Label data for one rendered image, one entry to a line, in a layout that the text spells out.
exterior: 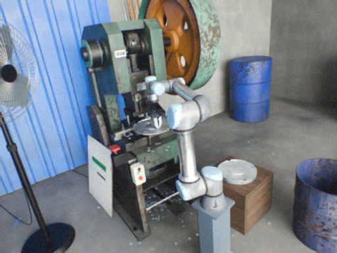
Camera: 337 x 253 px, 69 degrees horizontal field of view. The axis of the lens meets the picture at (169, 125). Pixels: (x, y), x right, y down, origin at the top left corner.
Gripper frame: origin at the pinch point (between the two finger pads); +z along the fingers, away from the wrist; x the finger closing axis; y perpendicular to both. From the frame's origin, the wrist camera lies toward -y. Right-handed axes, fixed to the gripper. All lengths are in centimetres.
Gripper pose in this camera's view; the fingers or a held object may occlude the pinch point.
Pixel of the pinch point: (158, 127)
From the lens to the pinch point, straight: 170.9
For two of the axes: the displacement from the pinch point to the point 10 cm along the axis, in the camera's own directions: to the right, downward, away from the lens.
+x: -8.1, 3.0, -5.0
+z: 1.0, 9.2, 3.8
